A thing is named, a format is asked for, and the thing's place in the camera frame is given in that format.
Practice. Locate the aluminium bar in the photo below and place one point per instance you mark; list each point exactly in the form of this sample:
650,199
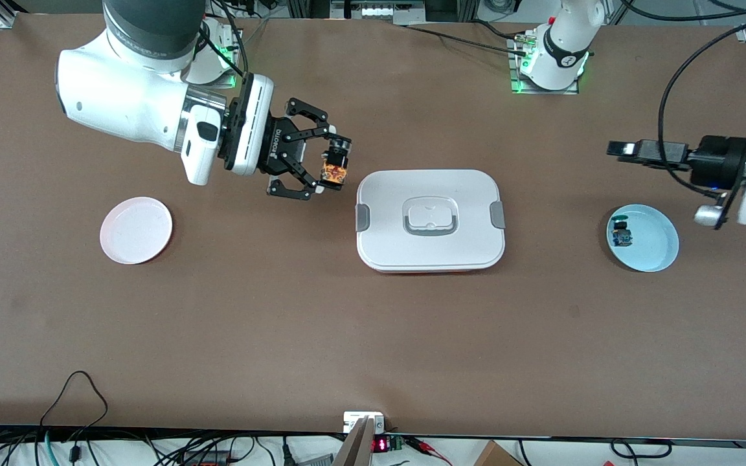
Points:
357,450

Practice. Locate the red LED display module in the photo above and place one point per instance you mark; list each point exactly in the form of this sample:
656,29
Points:
381,444

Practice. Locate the pink round plate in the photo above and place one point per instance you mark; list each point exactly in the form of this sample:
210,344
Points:
136,230

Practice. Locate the grey equipment rack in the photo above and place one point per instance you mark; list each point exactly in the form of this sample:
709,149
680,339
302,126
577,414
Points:
379,10

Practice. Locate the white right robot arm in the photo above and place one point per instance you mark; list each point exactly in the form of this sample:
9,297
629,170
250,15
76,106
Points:
120,97

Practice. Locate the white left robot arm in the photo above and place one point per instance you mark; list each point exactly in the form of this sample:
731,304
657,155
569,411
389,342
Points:
557,58

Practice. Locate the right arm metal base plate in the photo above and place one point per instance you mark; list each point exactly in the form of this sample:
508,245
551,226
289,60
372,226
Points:
236,35

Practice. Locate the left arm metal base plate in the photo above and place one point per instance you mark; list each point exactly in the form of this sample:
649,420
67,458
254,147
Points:
544,91

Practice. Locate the light blue round plate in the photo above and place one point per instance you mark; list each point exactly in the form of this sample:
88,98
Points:
655,243

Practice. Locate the green push button switch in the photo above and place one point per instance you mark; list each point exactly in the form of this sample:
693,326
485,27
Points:
621,234

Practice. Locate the brown cardboard box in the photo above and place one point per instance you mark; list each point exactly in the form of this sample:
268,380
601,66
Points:
493,456

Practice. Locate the white lunch box grey latches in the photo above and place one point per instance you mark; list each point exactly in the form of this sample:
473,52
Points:
431,252

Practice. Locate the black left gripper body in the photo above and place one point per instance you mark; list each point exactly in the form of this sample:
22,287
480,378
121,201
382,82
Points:
721,161

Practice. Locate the small white box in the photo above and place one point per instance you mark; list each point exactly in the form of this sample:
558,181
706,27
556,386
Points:
353,421

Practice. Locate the red clip lead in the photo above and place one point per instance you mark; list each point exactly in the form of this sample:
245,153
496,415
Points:
425,445

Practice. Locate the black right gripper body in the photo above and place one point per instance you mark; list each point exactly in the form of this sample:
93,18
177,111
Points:
277,149

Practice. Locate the orange push button switch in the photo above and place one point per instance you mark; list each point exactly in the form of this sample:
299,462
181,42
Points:
335,173

